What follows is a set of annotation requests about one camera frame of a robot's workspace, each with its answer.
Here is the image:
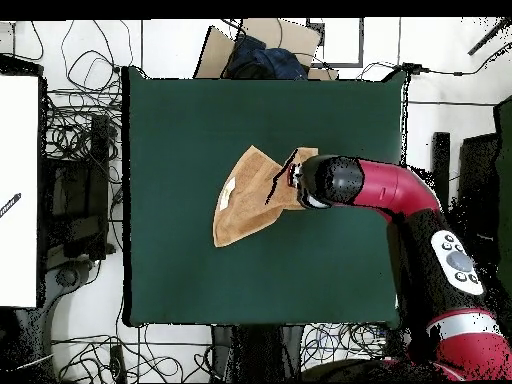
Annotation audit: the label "orange terry towel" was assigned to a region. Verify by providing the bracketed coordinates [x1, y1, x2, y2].
[212, 144, 320, 248]

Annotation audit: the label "dark blue jeans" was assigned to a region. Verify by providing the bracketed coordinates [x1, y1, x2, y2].
[224, 33, 310, 81]

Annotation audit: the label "dark green table cloth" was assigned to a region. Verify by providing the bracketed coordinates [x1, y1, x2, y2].
[120, 65, 410, 329]

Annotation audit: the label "black stand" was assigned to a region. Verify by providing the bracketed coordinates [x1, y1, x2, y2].
[39, 113, 117, 267]
[430, 131, 501, 261]

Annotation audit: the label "black tripod leg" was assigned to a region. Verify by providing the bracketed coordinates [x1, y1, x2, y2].
[466, 17, 512, 56]

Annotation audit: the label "black power strip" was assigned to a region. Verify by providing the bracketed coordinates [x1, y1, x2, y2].
[108, 344, 128, 383]

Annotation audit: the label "white panel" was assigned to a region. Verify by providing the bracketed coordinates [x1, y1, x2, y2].
[0, 74, 40, 309]

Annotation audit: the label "black marker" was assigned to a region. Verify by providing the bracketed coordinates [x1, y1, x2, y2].
[0, 192, 22, 219]

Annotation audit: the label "black square frame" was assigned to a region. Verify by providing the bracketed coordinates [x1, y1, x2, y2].
[306, 17, 365, 68]

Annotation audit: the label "black cable tangle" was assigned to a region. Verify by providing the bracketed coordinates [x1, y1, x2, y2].
[29, 19, 135, 251]
[51, 323, 225, 383]
[299, 322, 395, 373]

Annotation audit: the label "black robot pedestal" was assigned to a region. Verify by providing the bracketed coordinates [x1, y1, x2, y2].
[210, 324, 305, 383]

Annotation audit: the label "thin black cable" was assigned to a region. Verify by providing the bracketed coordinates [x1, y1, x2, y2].
[357, 39, 512, 81]

